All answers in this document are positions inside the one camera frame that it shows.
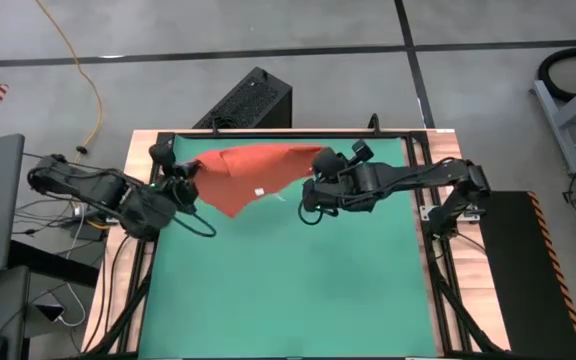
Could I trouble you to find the yellow cable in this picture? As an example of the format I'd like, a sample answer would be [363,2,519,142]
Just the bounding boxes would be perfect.
[35,0,104,166]

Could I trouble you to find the orange towel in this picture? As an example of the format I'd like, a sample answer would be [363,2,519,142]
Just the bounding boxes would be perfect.
[193,144,327,220]

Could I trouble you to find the green table mat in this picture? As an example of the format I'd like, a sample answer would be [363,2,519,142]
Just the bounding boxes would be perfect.
[137,134,439,359]

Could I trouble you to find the grey desk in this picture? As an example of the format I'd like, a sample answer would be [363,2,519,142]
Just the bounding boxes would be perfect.
[0,264,32,360]

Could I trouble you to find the white charging cable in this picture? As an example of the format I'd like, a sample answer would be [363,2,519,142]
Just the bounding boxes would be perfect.
[52,282,87,329]

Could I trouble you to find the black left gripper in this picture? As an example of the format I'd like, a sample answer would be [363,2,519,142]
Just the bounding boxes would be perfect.
[160,159,204,215]

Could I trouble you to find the black computer tower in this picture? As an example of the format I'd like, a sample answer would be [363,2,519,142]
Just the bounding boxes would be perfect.
[192,66,293,130]

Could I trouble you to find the large black striped floor mat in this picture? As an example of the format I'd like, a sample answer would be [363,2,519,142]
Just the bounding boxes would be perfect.
[470,189,576,360]

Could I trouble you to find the black metal table frame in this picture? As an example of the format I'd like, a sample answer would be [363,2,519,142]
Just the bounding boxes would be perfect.
[87,127,512,360]

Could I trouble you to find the thin black cable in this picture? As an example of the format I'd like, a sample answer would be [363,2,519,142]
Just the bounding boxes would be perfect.
[22,143,129,176]

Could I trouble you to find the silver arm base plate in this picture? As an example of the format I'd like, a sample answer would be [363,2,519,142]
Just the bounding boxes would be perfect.
[419,203,482,222]

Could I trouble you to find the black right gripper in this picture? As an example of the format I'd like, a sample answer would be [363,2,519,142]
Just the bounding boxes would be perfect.
[300,147,370,214]

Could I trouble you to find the black hose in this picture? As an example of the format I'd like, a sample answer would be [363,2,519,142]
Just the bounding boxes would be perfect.
[537,45,576,104]

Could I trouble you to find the grey metal stand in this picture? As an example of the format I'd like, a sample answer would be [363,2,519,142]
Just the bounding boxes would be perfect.
[531,69,576,175]

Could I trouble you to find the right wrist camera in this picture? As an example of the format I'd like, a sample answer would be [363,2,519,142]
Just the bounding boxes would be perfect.
[350,139,375,164]

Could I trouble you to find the smartphone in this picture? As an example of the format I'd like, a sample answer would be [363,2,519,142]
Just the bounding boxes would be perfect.
[35,302,65,324]

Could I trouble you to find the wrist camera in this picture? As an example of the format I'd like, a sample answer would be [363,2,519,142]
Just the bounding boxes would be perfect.
[350,139,375,164]
[148,141,177,169]

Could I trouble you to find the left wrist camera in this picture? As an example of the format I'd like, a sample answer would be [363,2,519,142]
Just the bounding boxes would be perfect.
[148,141,177,169]

